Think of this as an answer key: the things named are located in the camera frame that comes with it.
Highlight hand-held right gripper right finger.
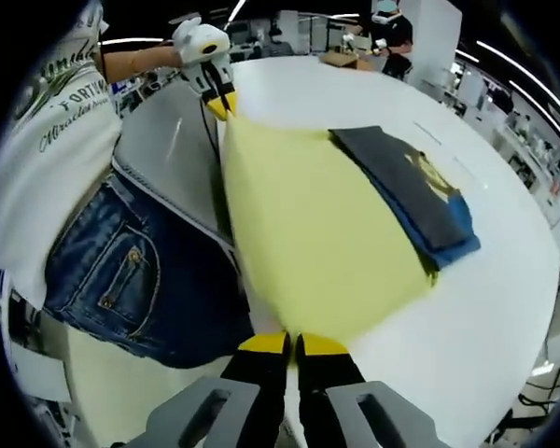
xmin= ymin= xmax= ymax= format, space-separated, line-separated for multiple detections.
xmin=293 ymin=331 xmax=450 ymax=448

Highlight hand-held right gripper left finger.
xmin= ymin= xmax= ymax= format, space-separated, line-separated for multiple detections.
xmin=143 ymin=330 xmax=291 ymax=448

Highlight person's blue denim shorts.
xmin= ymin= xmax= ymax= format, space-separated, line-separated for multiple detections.
xmin=43 ymin=179 xmax=254 ymax=370

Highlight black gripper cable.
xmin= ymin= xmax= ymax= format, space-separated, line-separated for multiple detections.
xmin=198 ymin=91 xmax=223 ymax=158

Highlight grey mesh chair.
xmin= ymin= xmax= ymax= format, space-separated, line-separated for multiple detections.
xmin=113 ymin=86 xmax=244 ymax=290

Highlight yellow blue grey garment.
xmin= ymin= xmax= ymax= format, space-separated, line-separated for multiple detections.
xmin=217 ymin=114 xmax=482 ymax=346

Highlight brown cardboard box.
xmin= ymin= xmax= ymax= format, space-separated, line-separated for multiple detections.
xmin=319 ymin=49 xmax=374 ymax=71

